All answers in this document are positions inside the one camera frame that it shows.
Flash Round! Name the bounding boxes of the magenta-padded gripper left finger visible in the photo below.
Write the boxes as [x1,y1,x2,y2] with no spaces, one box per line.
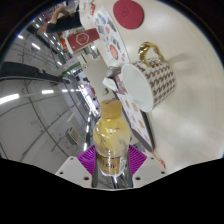
[54,144,98,189]

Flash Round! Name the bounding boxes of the ceiling air conditioner unit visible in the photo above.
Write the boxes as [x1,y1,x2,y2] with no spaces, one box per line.
[64,126,81,146]

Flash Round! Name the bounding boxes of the red paper cup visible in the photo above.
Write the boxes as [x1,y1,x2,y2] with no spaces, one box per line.
[66,28,101,54]

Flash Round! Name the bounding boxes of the white crumpled napkin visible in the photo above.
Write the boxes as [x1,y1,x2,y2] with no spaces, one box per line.
[101,76,119,93]

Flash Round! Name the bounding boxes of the clear bottle with yellow cap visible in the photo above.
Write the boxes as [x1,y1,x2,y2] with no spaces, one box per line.
[92,98,131,178]

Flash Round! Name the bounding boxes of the red sauce packet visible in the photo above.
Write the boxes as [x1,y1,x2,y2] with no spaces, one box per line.
[89,3,97,17]

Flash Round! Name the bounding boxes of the white brown patterned mug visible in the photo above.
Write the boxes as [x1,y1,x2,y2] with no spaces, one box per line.
[120,41,178,113]

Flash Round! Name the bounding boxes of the ceiling lights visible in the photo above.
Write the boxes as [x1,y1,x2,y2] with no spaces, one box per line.
[0,33,101,151]

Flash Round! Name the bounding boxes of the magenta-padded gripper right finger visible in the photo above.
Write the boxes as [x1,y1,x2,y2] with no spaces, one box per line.
[126,144,167,189]

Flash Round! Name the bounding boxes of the colourful printed leaflet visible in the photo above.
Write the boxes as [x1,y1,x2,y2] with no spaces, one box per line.
[92,4,131,66]

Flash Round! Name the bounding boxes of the flat round red coaster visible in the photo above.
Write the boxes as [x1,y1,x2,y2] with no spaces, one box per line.
[112,0,145,30]

